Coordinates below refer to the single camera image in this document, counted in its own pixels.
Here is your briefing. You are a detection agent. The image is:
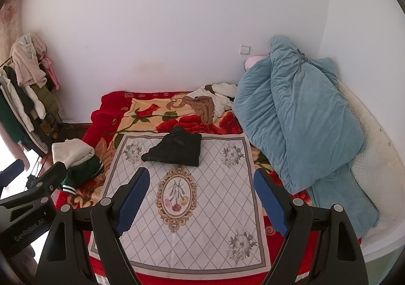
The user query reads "green jacket with white stripes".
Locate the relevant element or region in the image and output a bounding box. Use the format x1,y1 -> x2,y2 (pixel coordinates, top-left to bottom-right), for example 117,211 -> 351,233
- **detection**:
61,156 -> 105,194

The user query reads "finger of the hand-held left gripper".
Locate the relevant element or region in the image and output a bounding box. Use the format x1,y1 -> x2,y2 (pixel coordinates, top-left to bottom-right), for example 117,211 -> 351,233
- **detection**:
27,161 -> 67,193
0,159 -> 25,183

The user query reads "brown and white clothes pile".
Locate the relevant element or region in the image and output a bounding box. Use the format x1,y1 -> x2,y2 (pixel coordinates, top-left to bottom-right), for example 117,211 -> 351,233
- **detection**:
187,83 -> 238,124

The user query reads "white mattress pad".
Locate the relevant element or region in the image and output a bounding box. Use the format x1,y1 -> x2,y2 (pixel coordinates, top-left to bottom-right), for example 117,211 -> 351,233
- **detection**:
335,82 -> 405,260

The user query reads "brown garment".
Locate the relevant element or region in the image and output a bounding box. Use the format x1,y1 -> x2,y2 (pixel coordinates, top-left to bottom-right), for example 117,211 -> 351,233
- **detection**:
183,96 -> 216,125

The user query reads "light blue quilt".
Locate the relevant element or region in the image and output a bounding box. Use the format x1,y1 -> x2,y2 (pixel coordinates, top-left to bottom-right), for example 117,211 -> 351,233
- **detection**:
232,35 -> 380,238

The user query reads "dark green hanging garment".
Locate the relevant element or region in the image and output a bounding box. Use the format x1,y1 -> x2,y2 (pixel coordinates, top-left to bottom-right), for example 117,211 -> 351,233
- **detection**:
0,92 -> 26,146

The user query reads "white checked floral cloth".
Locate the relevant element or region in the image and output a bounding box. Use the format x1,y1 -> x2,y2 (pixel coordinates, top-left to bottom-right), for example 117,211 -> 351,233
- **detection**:
88,132 -> 272,275

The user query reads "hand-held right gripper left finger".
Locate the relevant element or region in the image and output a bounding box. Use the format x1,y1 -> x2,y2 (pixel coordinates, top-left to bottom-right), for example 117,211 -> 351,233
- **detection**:
36,167 -> 150,285

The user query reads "black hanging garment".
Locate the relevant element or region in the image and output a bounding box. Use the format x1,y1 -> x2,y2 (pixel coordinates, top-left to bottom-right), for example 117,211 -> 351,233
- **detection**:
5,66 -> 35,116

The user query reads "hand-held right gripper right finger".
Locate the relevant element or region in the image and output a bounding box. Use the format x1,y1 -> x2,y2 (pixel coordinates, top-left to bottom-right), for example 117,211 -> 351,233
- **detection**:
253,168 -> 369,285

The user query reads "cream sweater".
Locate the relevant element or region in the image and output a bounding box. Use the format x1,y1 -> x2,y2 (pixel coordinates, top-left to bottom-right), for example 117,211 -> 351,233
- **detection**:
51,139 -> 95,169

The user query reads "beige fleece garment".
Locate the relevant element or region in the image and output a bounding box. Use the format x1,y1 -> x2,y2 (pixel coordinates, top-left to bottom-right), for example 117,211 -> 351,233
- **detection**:
9,34 -> 48,88

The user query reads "pink pillow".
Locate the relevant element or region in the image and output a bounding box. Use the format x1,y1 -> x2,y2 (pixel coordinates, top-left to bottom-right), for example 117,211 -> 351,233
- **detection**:
245,56 -> 265,70

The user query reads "pink hanging garment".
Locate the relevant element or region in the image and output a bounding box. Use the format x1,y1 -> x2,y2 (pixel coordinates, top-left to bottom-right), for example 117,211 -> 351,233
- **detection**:
43,56 -> 60,91

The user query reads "pink floral curtain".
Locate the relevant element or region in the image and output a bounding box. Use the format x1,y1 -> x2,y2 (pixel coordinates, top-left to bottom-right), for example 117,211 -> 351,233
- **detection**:
0,0 -> 24,64

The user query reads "red floral blanket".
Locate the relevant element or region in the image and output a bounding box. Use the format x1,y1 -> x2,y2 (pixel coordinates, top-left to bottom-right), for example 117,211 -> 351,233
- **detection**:
55,91 -> 320,285

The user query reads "metal clothes rack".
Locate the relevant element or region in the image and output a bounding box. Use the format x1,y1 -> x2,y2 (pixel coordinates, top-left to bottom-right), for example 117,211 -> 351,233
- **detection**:
0,57 -> 65,159

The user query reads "black jacket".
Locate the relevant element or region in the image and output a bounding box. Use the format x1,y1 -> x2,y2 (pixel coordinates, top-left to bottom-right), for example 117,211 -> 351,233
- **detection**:
141,126 -> 202,167

